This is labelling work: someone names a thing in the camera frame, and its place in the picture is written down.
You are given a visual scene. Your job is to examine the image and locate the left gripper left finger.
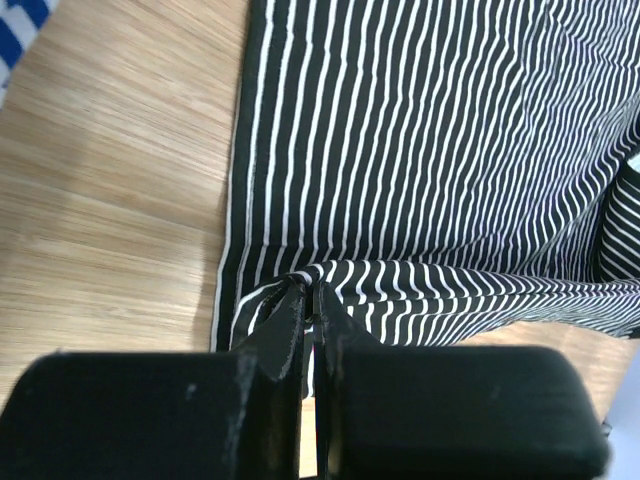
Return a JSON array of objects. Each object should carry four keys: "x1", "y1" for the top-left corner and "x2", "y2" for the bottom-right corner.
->
[{"x1": 1, "y1": 284, "x2": 305, "y2": 479}]

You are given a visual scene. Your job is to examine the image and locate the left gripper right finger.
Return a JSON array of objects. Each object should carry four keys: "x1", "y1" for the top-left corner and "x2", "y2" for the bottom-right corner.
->
[{"x1": 312, "y1": 285, "x2": 610, "y2": 479}]

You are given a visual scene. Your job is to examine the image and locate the black white striped tank top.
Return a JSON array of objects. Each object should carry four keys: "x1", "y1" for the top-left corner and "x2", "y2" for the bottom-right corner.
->
[{"x1": 210, "y1": 1, "x2": 639, "y2": 350}]

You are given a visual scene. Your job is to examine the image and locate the blue white striped tank top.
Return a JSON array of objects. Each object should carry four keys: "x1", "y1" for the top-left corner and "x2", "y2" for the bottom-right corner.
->
[{"x1": 0, "y1": 0, "x2": 59, "y2": 102}]

